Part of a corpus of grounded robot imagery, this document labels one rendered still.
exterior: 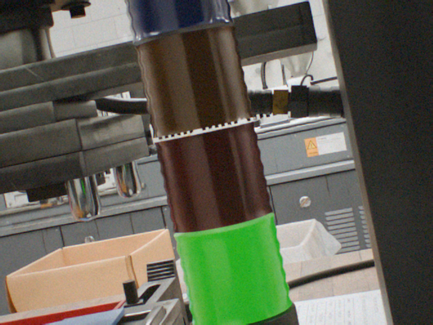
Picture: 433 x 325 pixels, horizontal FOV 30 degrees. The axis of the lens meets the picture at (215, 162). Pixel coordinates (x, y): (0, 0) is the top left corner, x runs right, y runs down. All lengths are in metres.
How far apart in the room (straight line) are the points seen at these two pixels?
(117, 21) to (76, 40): 0.41
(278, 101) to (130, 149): 0.12
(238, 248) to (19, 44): 0.32
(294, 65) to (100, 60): 4.81
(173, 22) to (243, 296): 0.10
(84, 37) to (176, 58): 7.13
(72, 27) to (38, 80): 6.92
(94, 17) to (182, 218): 7.11
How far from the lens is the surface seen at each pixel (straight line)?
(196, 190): 0.28
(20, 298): 3.01
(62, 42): 7.48
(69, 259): 3.50
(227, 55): 0.29
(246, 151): 0.28
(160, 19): 0.28
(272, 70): 5.61
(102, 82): 0.52
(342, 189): 5.02
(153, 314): 0.60
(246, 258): 0.28
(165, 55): 0.28
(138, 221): 5.25
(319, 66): 5.59
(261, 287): 0.29
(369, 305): 0.86
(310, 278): 1.02
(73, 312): 0.87
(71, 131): 0.49
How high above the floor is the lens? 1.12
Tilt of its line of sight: 3 degrees down
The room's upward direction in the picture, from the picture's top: 12 degrees counter-clockwise
